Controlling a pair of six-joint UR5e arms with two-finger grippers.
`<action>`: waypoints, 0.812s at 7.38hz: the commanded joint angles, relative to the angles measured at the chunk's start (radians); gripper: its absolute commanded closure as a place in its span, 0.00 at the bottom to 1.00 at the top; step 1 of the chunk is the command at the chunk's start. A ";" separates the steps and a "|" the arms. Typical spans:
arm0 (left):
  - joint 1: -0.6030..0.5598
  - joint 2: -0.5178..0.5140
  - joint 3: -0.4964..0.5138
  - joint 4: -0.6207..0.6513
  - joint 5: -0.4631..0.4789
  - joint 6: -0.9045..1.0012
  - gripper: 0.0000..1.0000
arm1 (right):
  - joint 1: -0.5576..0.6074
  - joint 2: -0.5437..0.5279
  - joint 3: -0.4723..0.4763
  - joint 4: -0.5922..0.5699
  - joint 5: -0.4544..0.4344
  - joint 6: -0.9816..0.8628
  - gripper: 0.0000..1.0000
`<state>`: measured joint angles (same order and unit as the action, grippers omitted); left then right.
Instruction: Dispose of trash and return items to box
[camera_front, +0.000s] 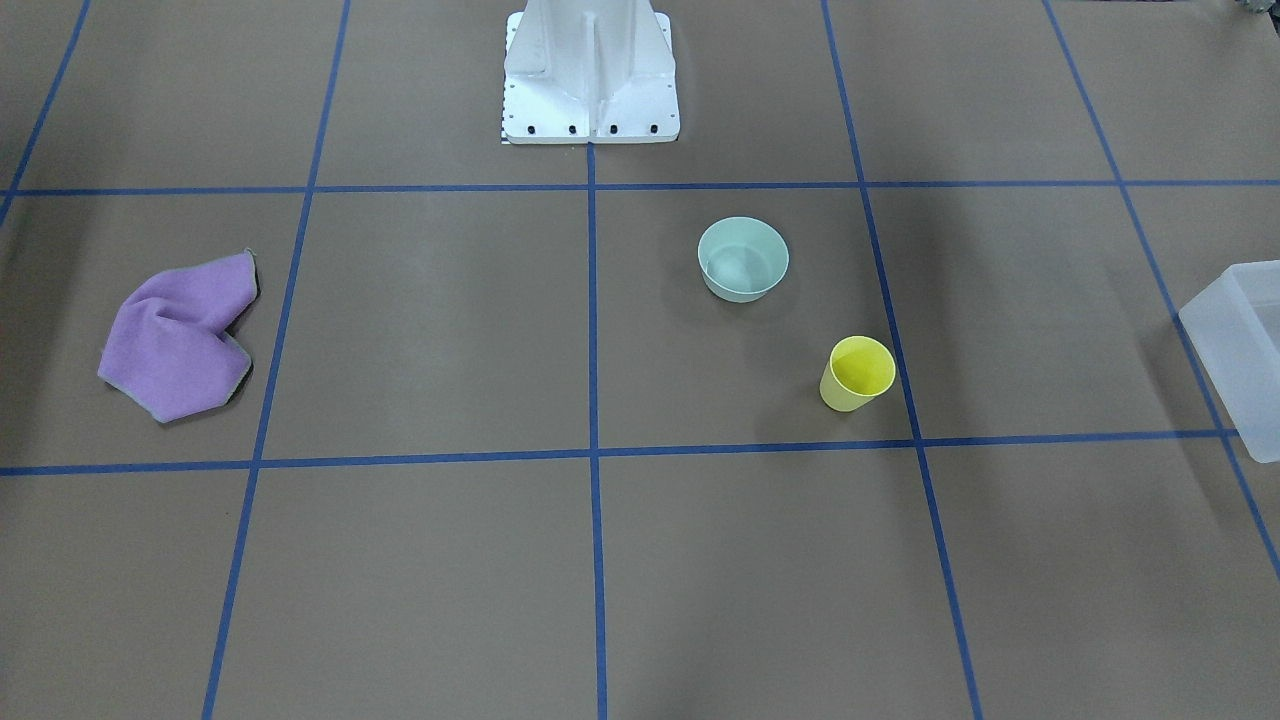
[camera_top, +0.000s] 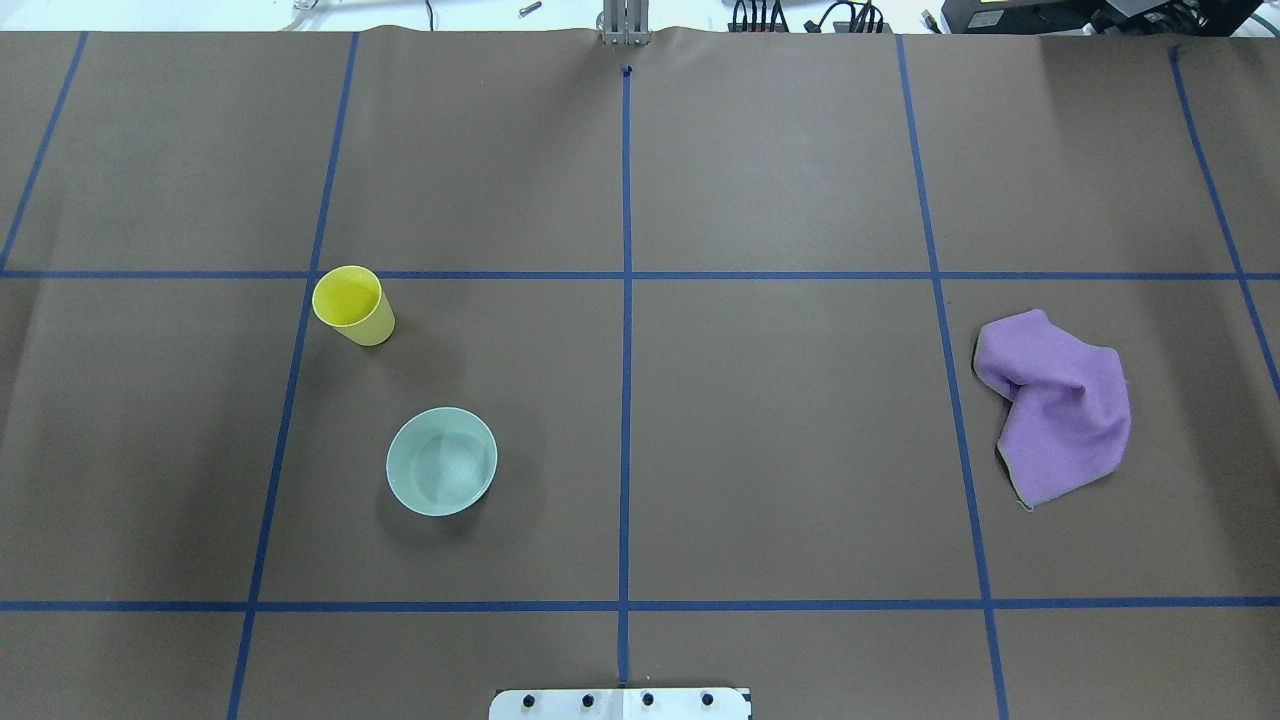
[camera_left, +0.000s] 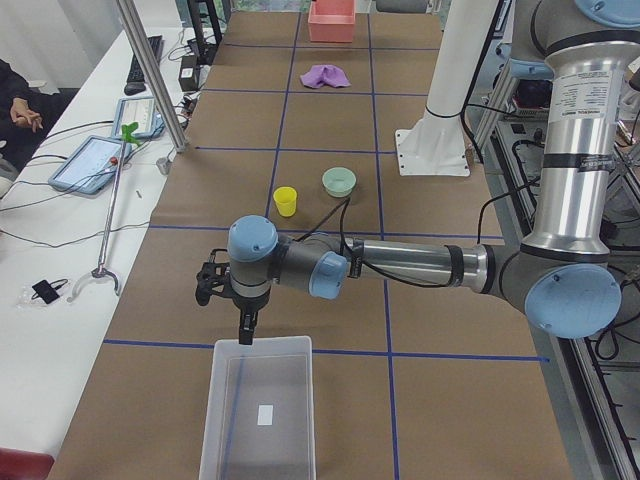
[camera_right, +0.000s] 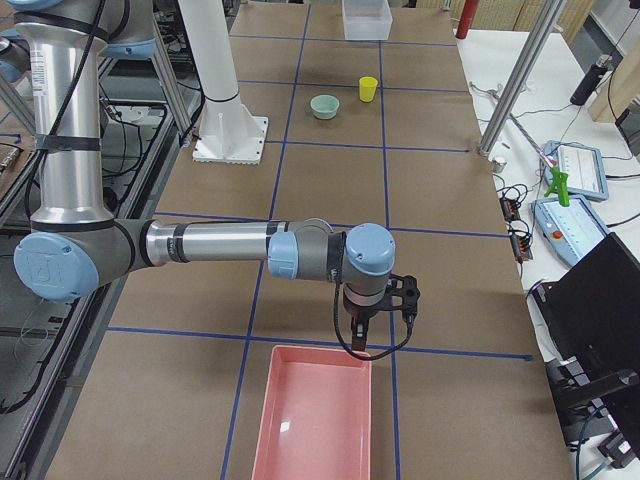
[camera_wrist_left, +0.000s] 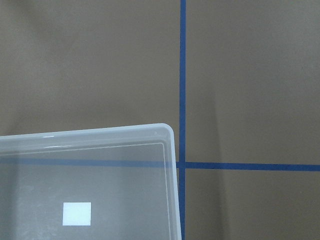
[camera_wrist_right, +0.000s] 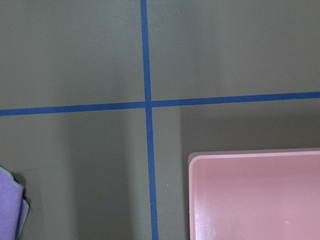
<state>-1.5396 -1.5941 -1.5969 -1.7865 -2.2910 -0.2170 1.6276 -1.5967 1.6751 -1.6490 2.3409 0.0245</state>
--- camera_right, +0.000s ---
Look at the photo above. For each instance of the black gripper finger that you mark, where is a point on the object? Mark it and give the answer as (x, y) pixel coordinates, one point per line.
(363, 334)
(355, 335)

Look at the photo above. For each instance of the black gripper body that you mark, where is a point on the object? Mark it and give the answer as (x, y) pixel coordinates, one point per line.
(361, 312)

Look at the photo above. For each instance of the mint green bowl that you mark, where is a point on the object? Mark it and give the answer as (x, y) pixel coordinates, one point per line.
(324, 106)

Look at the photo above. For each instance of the yellow plastic cup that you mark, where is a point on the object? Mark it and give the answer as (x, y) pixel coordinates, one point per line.
(367, 88)

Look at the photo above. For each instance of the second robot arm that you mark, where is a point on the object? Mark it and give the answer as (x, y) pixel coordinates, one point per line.
(15, 55)

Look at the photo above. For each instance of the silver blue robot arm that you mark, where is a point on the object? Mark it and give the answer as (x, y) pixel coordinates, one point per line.
(76, 245)

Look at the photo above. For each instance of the pink plastic tray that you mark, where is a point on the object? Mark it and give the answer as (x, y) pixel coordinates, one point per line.
(317, 415)

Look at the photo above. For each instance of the small electronics board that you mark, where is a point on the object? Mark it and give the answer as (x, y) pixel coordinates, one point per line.
(510, 209)

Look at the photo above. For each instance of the lower teach pendant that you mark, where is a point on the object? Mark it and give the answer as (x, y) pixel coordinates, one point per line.
(573, 231)

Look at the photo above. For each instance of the teach pendant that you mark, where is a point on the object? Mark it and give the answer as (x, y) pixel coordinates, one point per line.
(584, 167)
(573, 231)

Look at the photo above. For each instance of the black monitor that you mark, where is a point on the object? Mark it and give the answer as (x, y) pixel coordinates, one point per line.
(592, 312)

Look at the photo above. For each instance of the green plastic clamp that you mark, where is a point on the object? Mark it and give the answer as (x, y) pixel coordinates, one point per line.
(559, 186)

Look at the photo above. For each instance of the upper teach pendant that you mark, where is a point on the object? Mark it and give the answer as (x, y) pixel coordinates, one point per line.
(584, 167)

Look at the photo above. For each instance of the translucent plastic bin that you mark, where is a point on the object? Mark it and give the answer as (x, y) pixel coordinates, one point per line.
(366, 20)

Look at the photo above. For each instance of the black handheld device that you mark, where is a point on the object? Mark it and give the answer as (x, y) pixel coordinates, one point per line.
(591, 80)

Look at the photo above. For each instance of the red cylinder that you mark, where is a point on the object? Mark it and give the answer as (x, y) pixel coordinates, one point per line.
(466, 18)

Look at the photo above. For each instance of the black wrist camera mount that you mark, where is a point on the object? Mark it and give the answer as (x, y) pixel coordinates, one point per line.
(402, 294)

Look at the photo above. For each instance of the aluminium frame post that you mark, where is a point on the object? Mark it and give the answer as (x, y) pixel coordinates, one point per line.
(527, 58)

